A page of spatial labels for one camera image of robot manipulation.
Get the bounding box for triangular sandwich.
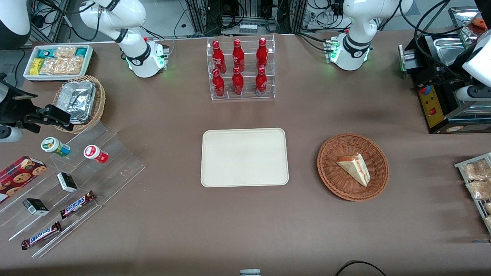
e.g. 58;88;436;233
336;153;371;187

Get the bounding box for red soda bottle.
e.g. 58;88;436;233
232;67;244;96
256;37;269;70
212;69;226;97
213;40;226;73
232;38;245;71
255;66;268;95

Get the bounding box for grey wire tray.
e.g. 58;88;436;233
454;153;491;234

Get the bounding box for steel warmer pan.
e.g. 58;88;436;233
432;36;480;67

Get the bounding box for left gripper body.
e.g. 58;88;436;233
414;64;466;92

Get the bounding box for green lid cup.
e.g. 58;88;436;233
41;137;71;157

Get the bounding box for red lid cup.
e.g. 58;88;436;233
84;145;109;164

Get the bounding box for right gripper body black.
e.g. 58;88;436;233
15;104;54;129

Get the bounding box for clear acrylic stepped display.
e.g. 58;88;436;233
0;121;146;258

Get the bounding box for oval light wicker basket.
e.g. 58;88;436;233
53;75;106;134

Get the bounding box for red cookie box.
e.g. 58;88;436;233
0;156;48;204

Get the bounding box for clear bag of crackers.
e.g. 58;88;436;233
54;46;78;59
40;57;85;76

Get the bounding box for white plastic snack bin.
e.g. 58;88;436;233
23;44;94;82

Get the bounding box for clear acrylic bottle rack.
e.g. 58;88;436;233
206;34;276;101

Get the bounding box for cream rectangular tray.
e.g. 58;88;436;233
201;128;289;188

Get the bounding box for stacked foil containers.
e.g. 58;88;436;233
58;80;97;124

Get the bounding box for Snickers chocolate bar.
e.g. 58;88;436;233
59;191;96;219
21;221;62;250

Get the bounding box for small black box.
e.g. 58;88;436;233
22;198;49;216
57;172;78;193

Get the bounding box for round brown wicker basket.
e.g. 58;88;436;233
317;133;389;202

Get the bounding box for black food warmer machine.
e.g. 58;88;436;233
398;6;491;135

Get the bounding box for black cable loop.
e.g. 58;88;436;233
335;260;386;276

